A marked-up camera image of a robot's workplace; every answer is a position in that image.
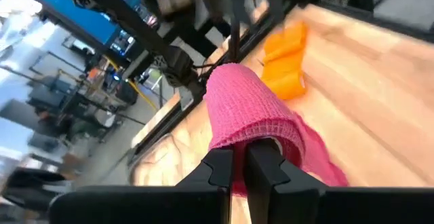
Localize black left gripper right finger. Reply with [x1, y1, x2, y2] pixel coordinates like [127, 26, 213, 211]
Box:
[243, 138, 434, 224]

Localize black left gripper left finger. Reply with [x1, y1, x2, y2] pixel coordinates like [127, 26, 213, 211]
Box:
[49, 148, 235, 224]

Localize pink elastic bandage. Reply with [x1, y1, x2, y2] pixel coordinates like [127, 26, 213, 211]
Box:
[203, 62, 351, 198]

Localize orange elastic bandage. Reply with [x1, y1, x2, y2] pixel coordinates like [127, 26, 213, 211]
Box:
[260, 20, 311, 101]

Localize blue screen monitor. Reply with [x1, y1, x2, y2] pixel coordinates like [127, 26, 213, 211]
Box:
[13, 0, 144, 47]

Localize metal bracket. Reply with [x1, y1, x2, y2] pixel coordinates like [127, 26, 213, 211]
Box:
[178, 85, 195, 111]

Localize yellow cable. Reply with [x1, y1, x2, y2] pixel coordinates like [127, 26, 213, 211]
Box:
[103, 56, 160, 113]

